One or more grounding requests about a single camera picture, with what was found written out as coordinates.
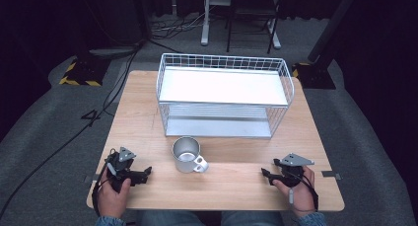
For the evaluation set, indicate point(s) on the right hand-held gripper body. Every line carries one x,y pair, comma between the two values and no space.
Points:
293,168

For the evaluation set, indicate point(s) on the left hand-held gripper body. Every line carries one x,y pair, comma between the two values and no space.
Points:
122,163

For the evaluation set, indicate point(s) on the person's right hand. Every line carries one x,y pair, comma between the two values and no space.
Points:
301,194

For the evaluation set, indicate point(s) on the person's left hand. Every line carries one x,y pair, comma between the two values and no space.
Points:
112,198

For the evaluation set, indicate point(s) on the grey tape strip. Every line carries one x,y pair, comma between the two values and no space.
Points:
331,175
88,178

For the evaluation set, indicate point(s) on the silver metal cup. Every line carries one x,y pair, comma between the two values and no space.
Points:
187,155

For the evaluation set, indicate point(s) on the person's right leg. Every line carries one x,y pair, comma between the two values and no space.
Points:
251,219

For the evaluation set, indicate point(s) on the black yellow striped stand base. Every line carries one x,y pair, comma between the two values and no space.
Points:
83,71

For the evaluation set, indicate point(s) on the black stand with slanted pole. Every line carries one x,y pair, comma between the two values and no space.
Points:
323,55

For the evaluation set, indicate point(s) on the black folding chair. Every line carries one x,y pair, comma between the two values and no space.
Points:
251,12

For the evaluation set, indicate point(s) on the white metal stand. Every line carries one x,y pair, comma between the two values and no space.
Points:
206,18

